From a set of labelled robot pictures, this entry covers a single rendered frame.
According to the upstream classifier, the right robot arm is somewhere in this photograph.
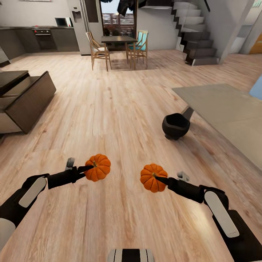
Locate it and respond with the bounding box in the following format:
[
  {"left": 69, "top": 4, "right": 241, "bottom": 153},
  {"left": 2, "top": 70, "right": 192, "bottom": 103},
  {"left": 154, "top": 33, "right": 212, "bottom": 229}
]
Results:
[{"left": 155, "top": 171, "right": 262, "bottom": 262}]

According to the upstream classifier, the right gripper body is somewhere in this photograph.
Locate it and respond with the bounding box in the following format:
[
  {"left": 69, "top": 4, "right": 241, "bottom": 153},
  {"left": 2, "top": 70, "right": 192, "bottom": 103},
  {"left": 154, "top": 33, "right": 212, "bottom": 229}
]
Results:
[{"left": 168, "top": 177, "right": 191, "bottom": 199}]

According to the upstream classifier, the pumpkin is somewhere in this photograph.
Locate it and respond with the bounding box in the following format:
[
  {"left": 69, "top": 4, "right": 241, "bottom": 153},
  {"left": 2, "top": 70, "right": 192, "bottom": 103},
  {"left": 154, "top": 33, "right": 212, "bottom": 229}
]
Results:
[
  {"left": 83, "top": 154, "right": 111, "bottom": 182},
  {"left": 140, "top": 163, "right": 168, "bottom": 193}
]

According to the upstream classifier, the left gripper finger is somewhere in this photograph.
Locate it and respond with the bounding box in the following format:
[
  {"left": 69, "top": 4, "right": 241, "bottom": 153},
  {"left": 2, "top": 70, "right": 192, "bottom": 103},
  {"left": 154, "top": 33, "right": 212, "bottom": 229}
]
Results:
[
  {"left": 77, "top": 173, "right": 86, "bottom": 180},
  {"left": 77, "top": 166, "right": 94, "bottom": 176}
]

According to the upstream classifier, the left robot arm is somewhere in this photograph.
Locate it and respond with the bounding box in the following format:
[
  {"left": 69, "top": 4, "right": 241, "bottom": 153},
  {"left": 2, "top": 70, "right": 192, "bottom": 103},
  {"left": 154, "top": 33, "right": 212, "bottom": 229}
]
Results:
[{"left": 0, "top": 157, "right": 94, "bottom": 251}]

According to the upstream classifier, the cauldron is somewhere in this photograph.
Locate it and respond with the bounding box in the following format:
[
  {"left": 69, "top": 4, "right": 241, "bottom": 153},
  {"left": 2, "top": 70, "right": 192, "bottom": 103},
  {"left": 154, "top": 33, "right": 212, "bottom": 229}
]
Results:
[{"left": 162, "top": 113, "right": 190, "bottom": 140}]

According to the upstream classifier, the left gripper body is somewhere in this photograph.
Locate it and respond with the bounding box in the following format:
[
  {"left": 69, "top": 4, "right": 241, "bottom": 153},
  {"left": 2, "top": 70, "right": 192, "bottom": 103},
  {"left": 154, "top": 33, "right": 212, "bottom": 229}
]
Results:
[{"left": 58, "top": 166, "right": 78, "bottom": 186}]

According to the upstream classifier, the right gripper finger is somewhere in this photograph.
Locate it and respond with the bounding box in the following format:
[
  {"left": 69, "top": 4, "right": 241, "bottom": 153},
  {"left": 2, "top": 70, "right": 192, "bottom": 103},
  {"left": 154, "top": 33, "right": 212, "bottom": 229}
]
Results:
[{"left": 155, "top": 176, "right": 170, "bottom": 186}]

